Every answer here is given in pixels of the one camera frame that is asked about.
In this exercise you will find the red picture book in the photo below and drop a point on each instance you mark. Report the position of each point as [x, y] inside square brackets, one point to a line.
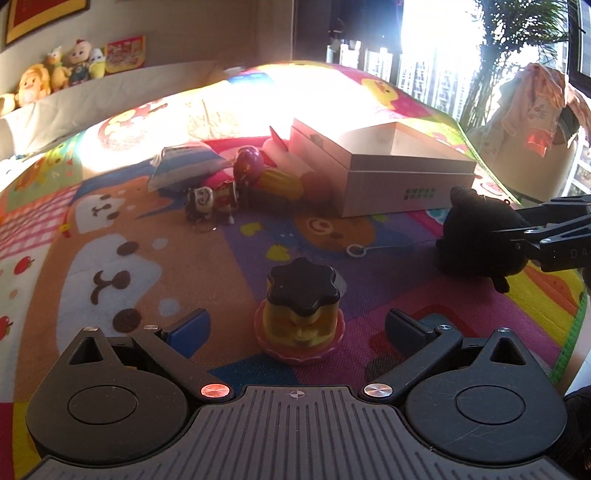
[125, 54]

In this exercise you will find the yellow duck plush toy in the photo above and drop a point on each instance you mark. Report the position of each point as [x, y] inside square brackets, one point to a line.
[56, 69]

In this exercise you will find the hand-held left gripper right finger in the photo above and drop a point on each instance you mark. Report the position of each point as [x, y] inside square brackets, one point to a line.
[406, 337]

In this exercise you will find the red figurine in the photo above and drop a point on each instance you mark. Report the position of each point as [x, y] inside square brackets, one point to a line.
[226, 198]

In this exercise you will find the yellow pudding toy black lid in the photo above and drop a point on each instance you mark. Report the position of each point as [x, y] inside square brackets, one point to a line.
[300, 323]

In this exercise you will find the orange lion plush toy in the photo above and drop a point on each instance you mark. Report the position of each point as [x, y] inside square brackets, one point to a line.
[32, 87]

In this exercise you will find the black plush toy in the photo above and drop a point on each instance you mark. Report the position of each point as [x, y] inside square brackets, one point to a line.
[471, 235]

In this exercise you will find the baby doll plush toy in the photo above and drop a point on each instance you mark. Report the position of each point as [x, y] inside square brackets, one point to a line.
[79, 62]

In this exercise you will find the long yellow plush toy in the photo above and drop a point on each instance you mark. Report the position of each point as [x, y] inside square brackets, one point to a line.
[7, 104]

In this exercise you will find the printed cloth on rack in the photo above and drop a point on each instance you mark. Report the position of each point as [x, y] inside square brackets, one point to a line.
[535, 106]

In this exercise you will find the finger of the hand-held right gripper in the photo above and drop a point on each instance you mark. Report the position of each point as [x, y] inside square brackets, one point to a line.
[554, 233]
[568, 207]

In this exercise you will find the gold framed red picture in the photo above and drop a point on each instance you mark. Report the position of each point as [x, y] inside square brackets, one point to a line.
[46, 18]

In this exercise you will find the cardboard box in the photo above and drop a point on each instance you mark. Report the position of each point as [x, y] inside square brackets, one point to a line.
[392, 184]

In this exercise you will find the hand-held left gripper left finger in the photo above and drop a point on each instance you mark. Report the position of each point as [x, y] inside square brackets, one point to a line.
[184, 334]

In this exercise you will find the yellow corn toy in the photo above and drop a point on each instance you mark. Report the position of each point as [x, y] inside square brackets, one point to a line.
[281, 183]

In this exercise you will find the banana plush toy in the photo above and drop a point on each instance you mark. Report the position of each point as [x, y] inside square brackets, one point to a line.
[98, 63]

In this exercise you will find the palm plant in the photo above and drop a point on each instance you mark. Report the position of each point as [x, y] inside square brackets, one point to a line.
[517, 41]

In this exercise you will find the colourful cartoon play mat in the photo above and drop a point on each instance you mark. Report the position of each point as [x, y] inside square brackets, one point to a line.
[184, 277]

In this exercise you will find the white roll with red ends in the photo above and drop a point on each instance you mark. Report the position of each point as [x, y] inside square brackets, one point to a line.
[286, 154]

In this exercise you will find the blue white tissue pack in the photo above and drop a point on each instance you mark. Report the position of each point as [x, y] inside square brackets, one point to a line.
[184, 166]

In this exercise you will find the red purple egg toy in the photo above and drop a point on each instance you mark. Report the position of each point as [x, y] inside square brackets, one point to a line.
[249, 164]

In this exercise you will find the black haired white figurine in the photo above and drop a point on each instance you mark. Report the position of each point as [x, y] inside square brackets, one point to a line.
[199, 203]

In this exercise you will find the dark cloth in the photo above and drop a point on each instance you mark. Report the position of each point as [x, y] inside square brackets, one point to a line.
[579, 429]

